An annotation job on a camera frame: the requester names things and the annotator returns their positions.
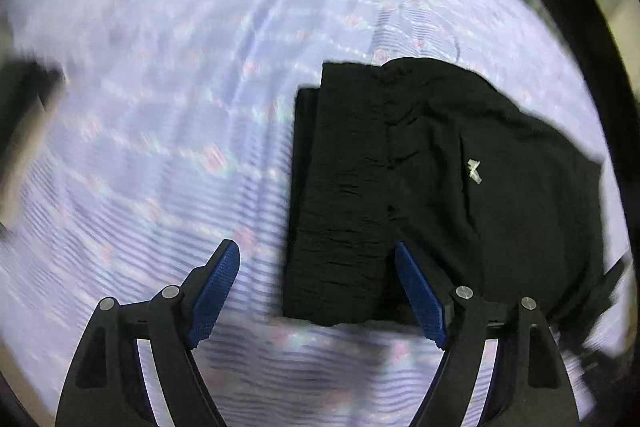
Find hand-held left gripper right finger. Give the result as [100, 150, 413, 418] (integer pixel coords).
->
[394, 242, 582, 427]

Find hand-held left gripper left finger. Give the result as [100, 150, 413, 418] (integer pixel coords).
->
[54, 238, 242, 427]

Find black pants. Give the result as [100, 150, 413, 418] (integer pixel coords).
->
[282, 57, 628, 358]

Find dark blurred object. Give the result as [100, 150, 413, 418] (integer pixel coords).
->
[0, 57, 69, 239]

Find purple striped bed sheet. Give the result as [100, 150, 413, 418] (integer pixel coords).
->
[0, 0, 626, 427]

